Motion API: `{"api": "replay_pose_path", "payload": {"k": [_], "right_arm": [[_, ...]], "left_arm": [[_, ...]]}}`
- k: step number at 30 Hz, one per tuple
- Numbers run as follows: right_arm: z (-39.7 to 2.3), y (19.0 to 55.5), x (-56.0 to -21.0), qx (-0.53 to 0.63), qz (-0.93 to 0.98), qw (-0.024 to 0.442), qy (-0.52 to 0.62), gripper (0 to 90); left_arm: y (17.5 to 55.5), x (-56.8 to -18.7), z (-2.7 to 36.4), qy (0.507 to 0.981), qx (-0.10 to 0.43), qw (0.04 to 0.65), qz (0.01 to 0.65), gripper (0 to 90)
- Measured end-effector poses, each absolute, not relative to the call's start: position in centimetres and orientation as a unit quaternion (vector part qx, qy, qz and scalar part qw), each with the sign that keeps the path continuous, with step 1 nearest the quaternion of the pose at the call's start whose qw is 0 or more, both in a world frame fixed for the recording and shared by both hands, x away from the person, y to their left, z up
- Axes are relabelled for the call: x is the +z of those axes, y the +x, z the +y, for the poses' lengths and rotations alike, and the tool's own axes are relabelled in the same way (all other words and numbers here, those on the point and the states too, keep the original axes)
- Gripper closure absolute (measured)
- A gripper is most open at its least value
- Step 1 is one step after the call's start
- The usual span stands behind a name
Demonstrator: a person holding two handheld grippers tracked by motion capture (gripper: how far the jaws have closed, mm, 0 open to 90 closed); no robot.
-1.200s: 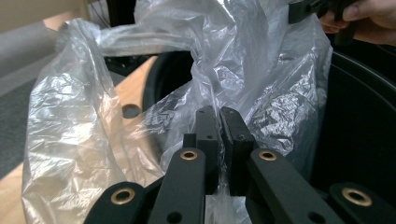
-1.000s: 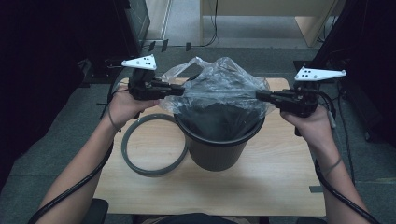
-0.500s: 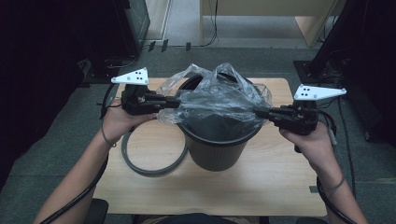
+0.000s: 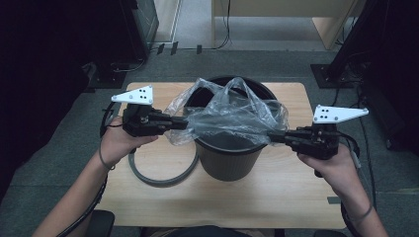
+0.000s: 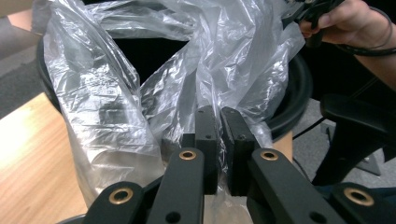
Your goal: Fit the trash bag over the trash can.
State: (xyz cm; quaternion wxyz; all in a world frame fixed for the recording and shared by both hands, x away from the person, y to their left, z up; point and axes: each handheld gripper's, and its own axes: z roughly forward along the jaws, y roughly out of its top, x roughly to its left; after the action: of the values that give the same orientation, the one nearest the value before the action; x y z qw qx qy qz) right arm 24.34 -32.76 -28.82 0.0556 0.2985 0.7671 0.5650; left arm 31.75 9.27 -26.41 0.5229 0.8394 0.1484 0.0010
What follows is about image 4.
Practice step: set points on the grey tape strip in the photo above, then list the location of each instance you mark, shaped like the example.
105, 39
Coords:
334, 200

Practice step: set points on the grey wrist band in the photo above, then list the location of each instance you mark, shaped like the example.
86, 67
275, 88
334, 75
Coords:
364, 213
102, 161

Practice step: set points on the light wooden desk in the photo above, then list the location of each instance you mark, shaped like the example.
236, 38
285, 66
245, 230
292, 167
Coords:
280, 8

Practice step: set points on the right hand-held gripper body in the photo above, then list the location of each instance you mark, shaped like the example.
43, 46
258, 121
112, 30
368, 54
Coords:
318, 141

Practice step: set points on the grey metal cabinet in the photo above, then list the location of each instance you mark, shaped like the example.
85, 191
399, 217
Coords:
146, 23

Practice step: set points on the person's torso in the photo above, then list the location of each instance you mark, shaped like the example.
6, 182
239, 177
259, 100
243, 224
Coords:
204, 232

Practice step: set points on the black plastic trash bin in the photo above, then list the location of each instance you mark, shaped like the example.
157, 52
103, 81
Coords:
227, 164

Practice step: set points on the black stand base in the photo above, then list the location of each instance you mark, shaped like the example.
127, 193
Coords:
108, 79

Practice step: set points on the dark curtain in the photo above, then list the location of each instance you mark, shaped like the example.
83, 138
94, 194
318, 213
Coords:
402, 49
39, 65

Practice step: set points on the person's left hand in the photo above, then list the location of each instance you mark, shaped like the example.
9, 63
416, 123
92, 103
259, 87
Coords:
117, 144

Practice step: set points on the person's right hand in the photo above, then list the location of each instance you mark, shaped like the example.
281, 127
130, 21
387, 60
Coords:
339, 171

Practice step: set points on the black metal stand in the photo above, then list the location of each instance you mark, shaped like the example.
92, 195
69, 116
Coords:
321, 77

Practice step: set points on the black floor tape strip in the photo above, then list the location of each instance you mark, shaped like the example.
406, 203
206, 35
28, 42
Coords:
199, 49
174, 48
160, 48

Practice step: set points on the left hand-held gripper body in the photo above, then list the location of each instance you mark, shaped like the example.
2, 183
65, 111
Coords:
141, 123

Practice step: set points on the clear plastic trash bag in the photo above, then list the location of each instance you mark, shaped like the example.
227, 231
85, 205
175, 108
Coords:
230, 121

